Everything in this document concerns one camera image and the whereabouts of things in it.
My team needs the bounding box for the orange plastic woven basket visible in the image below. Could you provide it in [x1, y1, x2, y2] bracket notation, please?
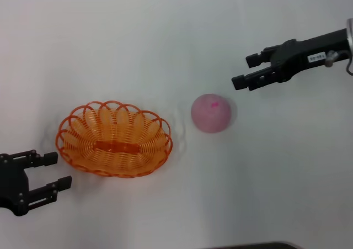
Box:
[56, 100, 174, 179]

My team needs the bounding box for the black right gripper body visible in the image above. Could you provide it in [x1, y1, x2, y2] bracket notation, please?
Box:
[270, 28, 349, 83]

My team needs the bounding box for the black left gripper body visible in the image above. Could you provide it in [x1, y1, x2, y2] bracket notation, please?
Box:
[0, 152, 30, 216]

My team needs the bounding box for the right gripper cable with silver plug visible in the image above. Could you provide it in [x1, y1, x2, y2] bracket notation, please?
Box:
[324, 50, 353, 76]

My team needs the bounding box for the dark robot torso edge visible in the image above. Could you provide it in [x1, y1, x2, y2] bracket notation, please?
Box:
[212, 241, 301, 249]

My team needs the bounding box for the pink peach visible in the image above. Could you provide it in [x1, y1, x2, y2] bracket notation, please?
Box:
[190, 93, 232, 134]

